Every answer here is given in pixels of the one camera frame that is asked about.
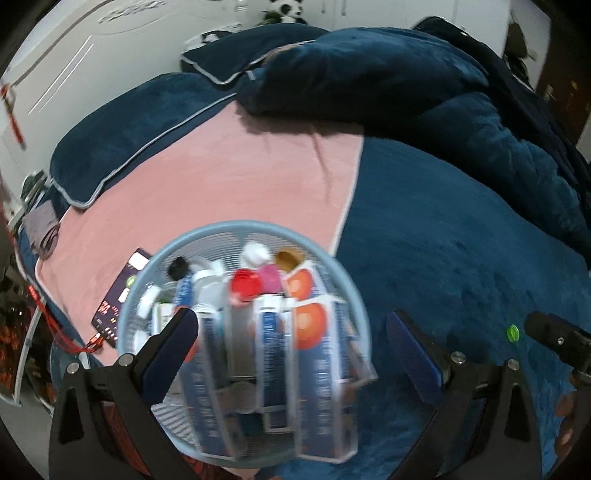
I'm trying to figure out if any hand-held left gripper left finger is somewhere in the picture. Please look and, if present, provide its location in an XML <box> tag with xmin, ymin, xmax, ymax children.
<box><xmin>48</xmin><ymin>307</ymin><xmax>200</xmax><ymax>480</ymax></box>

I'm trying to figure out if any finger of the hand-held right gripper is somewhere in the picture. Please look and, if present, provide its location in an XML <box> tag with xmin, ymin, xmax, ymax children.
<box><xmin>524</xmin><ymin>311</ymin><xmax>591</xmax><ymax>370</ymax></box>

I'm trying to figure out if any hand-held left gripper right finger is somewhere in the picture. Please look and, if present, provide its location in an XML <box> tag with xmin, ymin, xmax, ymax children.
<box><xmin>385</xmin><ymin>310</ymin><xmax>542</xmax><ymax>480</ymax></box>

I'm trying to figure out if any large white lid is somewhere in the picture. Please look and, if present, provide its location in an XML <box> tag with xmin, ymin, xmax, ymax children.
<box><xmin>137</xmin><ymin>286</ymin><xmax>160</xmax><ymax>319</ymax></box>

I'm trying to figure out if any red bottle cap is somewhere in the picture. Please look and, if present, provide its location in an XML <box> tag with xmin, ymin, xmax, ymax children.
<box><xmin>229</xmin><ymin>270</ymin><xmax>264</xmax><ymax>303</ymax></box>

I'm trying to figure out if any pink bottle cap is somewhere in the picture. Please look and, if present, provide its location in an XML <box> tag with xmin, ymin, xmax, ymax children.
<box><xmin>259</xmin><ymin>264</ymin><xmax>282</xmax><ymax>292</ymax></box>

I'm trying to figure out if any light blue mesh basket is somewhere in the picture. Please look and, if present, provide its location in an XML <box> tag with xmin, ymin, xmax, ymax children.
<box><xmin>115</xmin><ymin>220</ymin><xmax>372</xmax><ymax>469</ymax></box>

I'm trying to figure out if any silver white cap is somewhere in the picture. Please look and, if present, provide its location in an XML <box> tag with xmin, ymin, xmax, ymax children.
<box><xmin>241</xmin><ymin>242</ymin><xmax>271</xmax><ymax>268</ymax></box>

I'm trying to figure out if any person's right hand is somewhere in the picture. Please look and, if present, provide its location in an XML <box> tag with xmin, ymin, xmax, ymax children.
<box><xmin>551</xmin><ymin>392</ymin><xmax>591</xmax><ymax>462</ymax></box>

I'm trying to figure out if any white blue medicine box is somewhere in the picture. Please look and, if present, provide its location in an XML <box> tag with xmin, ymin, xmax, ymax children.
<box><xmin>256</xmin><ymin>295</ymin><xmax>296</xmax><ymax>435</ymax></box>
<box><xmin>175</xmin><ymin>277</ymin><xmax>241</xmax><ymax>457</ymax></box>

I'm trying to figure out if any grey box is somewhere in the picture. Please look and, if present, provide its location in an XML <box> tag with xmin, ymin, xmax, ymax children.
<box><xmin>228</xmin><ymin>300</ymin><xmax>259</xmax><ymax>416</ymax></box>

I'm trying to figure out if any dark purple printed box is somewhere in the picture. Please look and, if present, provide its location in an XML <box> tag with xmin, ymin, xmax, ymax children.
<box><xmin>90</xmin><ymin>248</ymin><xmax>153</xmax><ymax>349</ymax></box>

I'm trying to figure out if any pink bed sheet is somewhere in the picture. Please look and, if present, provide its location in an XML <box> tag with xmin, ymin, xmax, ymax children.
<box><xmin>34</xmin><ymin>99</ymin><xmax>365</xmax><ymax>370</ymax></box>

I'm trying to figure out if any grey folded cloth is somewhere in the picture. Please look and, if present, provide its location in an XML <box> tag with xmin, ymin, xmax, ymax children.
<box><xmin>23</xmin><ymin>200</ymin><xmax>61</xmax><ymax>259</ymax></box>

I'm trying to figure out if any dark blue piped pillow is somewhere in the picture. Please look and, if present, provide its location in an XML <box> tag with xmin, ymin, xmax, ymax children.
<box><xmin>48</xmin><ymin>71</ymin><xmax>241</xmax><ymax>210</ymax></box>
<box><xmin>180</xmin><ymin>23</ymin><xmax>328</xmax><ymax>86</ymax></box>

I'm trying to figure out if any dark navy garment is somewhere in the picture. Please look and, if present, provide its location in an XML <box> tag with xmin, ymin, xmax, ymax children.
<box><xmin>413</xmin><ymin>16</ymin><xmax>591</xmax><ymax>195</ymax></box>

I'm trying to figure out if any dark blue plush duvet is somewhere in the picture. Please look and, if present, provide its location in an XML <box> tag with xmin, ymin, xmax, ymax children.
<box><xmin>235</xmin><ymin>28</ymin><xmax>587</xmax><ymax>268</ymax></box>

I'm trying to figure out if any white headboard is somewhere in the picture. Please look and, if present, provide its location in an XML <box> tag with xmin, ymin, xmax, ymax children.
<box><xmin>0</xmin><ymin>0</ymin><xmax>278</xmax><ymax>208</ymax></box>

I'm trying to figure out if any panda plush toy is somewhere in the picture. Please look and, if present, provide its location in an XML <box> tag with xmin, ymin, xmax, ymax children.
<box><xmin>261</xmin><ymin>0</ymin><xmax>310</xmax><ymax>26</ymax></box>

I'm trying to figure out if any red cord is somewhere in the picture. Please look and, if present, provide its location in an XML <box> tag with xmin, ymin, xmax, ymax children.
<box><xmin>28</xmin><ymin>286</ymin><xmax>105</xmax><ymax>356</ymax></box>

